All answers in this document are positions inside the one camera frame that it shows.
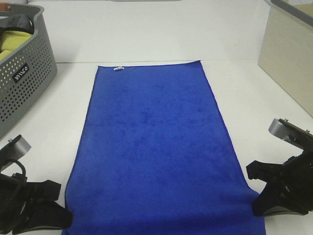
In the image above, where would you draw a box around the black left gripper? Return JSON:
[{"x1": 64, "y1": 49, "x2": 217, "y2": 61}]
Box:
[{"x1": 0, "y1": 172, "x2": 73, "y2": 235}]

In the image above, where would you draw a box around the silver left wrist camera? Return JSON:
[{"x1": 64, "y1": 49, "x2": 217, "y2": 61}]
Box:
[{"x1": 8, "y1": 135, "x2": 31, "y2": 160}]

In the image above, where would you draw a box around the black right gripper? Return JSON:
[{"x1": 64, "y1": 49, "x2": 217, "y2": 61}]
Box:
[{"x1": 246, "y1": 151, "x2": 313, "y2": 216}]

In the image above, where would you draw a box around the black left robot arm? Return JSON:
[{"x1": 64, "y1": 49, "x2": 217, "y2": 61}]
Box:
[{"x1": 0, "y1": 158, "x2": 73, "y2": 235}]

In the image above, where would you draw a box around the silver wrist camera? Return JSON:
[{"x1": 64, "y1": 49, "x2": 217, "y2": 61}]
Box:
[
  {"x1": 268, "y1": 118, "x2": 313, "y2": 150},
  {"x1": 8, "y1": 135, "x2": 31, "y2": 160}
]

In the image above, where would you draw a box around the blue microfiber towel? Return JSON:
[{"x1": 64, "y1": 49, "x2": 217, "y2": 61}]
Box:
[{"x1": 63, "y1": 61, "x2": 266, "y2": 235}]

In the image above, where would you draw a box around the yellow-green towel in basket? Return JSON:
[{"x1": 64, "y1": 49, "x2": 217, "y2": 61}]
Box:
[{"x1": 0, "y1": 30, "x2": 32, "y2": 60}]

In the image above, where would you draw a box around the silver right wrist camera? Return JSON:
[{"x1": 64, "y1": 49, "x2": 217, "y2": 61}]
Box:
[{"x1": 268, "y1": 118, "x2": 313, "y2": 150}]

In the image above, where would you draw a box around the grey perforated laundry basket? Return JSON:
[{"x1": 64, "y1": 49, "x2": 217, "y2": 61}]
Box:
[{"x1": 0, "y1": 2, "x2": 57, "y2": 137}]

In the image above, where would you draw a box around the beige storage box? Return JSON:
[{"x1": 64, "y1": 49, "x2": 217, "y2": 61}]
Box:
[{"x1": 258, "y1": 0, "x2": 313, "y2": 115}]

